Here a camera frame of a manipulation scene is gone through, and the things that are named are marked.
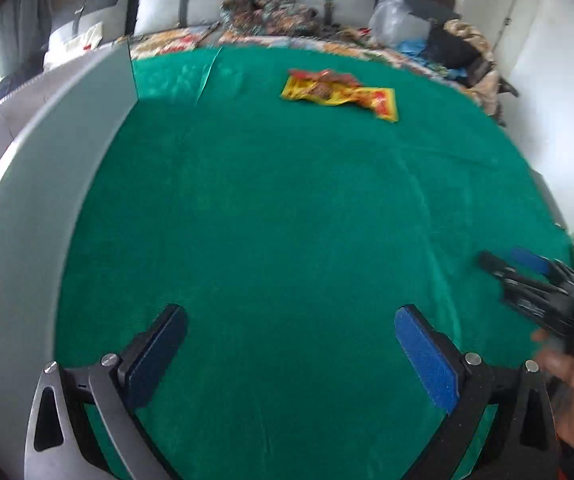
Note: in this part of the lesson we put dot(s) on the white storage box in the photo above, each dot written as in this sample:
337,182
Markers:
44,178

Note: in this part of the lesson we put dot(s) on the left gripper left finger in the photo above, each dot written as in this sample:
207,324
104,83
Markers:
61,444

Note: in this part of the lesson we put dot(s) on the green velvet table cloth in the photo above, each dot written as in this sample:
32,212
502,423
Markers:
291,232

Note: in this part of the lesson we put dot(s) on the clear plastic bag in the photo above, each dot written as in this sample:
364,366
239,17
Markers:
393,22

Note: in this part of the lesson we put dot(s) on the floral cushion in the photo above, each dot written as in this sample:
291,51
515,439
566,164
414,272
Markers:
270,18

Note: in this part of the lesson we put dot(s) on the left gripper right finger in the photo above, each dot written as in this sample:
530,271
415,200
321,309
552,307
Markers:
521,442

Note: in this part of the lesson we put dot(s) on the red yellow snack packet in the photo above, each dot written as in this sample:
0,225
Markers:
329,88

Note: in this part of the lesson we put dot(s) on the grey curtain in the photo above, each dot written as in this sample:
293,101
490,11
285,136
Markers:
25,27

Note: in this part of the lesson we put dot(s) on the black bag on sofa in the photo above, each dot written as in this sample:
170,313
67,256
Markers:
448,50

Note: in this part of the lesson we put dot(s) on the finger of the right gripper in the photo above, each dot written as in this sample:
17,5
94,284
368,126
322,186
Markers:
529,260
497,264

